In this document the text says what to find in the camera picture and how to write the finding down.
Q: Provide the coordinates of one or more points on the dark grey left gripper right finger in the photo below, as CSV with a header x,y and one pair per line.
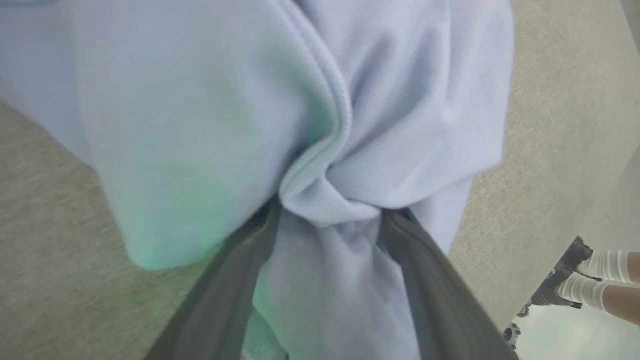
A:
x,y
445,305

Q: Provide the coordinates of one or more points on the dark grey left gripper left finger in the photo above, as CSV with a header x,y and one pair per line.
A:
x,y
220,300

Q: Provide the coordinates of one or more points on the light blue polo shirt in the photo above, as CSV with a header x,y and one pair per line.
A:
x,y
200,100

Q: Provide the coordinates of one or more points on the white ribbed sock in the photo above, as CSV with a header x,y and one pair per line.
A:
x,y
585,291
605,266

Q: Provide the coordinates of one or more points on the bare lower leg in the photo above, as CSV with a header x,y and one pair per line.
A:
x,y
634,267
622,302

